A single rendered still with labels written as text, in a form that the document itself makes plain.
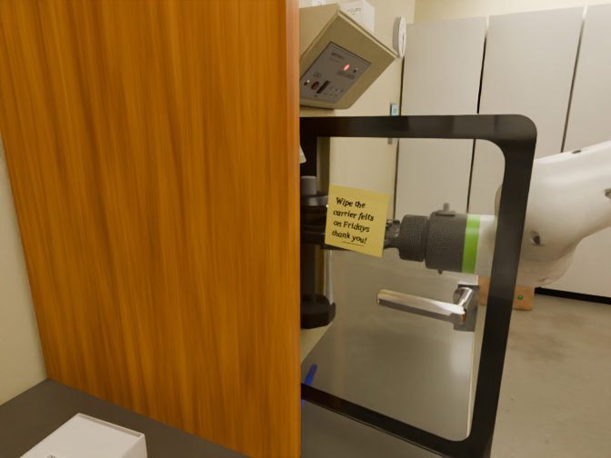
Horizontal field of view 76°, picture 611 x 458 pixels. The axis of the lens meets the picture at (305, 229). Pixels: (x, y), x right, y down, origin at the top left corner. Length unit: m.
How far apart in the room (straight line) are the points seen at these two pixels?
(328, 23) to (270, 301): 0.32
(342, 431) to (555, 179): 0.44
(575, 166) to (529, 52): 3.11
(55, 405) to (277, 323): 0.45
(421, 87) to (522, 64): 0.74
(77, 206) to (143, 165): 0.15
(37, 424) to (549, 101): 3.47
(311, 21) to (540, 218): 0.34
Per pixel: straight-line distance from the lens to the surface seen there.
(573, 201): 0.50
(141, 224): 0.56
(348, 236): 0.48
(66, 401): 0.81
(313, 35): 0.50
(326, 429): 0.66
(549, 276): 0.63
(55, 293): 0.76
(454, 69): 3.60
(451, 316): 0.41
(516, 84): 3.58
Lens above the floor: 1.38
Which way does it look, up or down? 15 degrees down
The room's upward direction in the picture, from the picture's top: straight up
